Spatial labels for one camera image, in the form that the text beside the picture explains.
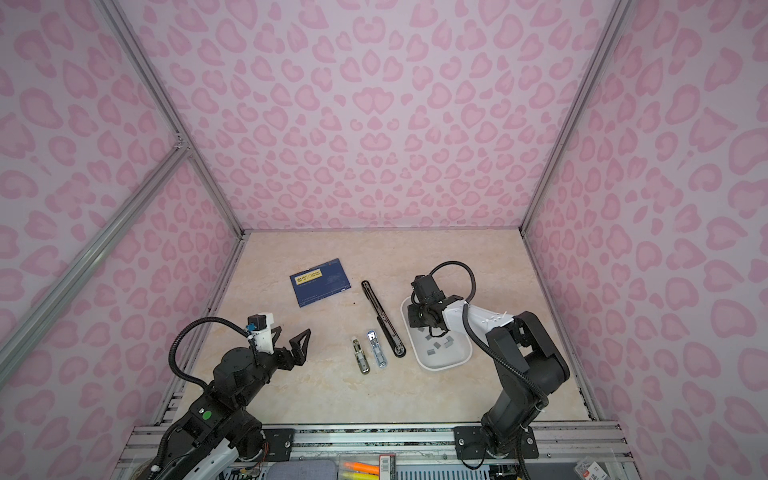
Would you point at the grey white mini stapler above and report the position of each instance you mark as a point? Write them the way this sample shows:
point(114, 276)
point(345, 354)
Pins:
point(360, 357)

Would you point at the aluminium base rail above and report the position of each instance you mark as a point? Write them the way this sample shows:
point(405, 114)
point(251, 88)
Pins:
point(560, 449)

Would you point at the orange marker pen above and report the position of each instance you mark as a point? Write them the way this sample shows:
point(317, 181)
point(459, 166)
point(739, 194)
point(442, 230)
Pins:
point(362, 468)

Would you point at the blue book yellow label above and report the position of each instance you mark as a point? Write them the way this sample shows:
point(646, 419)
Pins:
point(319, 282)

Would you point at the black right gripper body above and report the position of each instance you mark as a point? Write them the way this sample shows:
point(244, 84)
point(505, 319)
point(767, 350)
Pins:
point(418, 316)

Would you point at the white plastic tray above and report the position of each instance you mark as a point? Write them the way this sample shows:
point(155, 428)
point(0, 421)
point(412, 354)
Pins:
point(435, 354)

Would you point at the grey foam pad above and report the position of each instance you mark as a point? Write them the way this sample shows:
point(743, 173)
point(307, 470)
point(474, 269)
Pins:
point(303, 470)

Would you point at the yellow marker pen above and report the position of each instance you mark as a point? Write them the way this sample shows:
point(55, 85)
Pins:
point(351, 475)

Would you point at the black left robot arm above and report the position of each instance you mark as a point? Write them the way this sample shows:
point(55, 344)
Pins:
point(222, 390)

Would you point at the black long stapler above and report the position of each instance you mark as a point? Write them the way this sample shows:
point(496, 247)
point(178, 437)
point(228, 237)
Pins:
point(394, 340)

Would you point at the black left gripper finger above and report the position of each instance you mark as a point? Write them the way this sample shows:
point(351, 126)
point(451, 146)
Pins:
point(275, 335)
point(299, 346)

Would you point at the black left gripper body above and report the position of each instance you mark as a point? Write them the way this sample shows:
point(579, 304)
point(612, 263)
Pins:
point(283, 361)

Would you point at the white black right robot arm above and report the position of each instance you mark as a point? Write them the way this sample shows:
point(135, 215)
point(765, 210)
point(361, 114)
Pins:
point(529, 365)

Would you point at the light blue mini stapler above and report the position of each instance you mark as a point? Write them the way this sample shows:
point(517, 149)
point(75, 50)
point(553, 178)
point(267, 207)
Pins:
point(377, 350)

